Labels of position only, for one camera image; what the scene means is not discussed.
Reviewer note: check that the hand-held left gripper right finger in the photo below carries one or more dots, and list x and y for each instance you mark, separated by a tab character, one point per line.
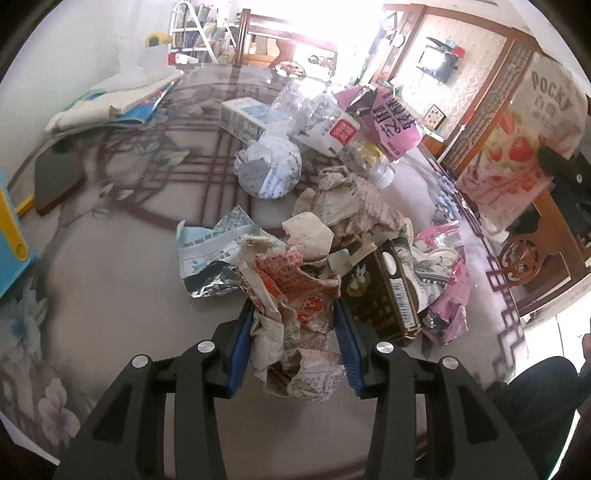
347	350

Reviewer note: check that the crushed clear plastic bottle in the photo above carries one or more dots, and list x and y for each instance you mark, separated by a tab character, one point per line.
295	106

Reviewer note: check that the crumpled beige paper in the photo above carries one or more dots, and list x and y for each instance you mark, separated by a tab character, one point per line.
309	235

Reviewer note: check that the red printed paper wrapper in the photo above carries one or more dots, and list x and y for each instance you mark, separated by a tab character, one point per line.
295	295

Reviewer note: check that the pink strawberry snack box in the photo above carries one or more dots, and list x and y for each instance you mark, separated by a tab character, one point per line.
521	138

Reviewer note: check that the crumpled brown printed paper bag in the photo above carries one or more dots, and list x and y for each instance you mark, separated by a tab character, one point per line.
360	203

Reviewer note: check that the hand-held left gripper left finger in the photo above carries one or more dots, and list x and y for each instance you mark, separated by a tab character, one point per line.
240	350

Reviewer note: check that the pile of papers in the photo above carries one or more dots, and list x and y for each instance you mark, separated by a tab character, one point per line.
115	101

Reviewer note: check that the carved wooden chair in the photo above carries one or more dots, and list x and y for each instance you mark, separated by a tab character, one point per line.
549	258

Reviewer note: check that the floral tablecloth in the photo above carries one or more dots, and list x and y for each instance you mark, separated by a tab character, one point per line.
115	277

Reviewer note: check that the white carton with red label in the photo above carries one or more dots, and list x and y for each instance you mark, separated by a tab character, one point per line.
332	134

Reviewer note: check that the yellow green object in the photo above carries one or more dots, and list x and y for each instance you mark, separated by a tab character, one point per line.
158	40

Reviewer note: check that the pink foil wrapper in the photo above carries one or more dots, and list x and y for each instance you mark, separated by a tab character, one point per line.
455	286

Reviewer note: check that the pink drink carton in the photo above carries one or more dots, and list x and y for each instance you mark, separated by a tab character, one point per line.
392	124

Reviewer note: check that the white step ladder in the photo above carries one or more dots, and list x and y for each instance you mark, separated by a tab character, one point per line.
178	27

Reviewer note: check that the clear bottle with white cap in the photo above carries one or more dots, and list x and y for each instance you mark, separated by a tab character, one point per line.
369	159

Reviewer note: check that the wooden sideboard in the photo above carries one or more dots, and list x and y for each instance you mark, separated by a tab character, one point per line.
263	50

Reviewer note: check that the white blue milk carton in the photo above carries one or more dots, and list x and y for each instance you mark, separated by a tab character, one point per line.
240	117

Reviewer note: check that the dark brown board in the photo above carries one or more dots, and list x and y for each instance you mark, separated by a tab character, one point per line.
60	177

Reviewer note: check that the white blue paper ball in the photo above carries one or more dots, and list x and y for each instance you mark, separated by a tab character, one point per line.
268	166

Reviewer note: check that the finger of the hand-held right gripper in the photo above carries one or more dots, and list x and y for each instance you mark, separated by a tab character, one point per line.
551	161

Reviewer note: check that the blue yellow plastic toy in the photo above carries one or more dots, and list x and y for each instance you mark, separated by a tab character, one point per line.
9	249

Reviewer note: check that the small picture frame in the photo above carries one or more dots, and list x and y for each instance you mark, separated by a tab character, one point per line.
436	116

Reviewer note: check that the blue white foil wrapper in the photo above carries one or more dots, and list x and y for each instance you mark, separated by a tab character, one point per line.
207	258

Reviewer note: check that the wooden lattice partition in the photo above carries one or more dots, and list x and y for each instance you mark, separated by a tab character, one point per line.
489	106

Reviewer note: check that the person's leg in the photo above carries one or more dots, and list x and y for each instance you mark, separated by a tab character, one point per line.
535	406

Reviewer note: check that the black drink carton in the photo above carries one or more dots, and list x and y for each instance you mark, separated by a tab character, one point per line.
378	300

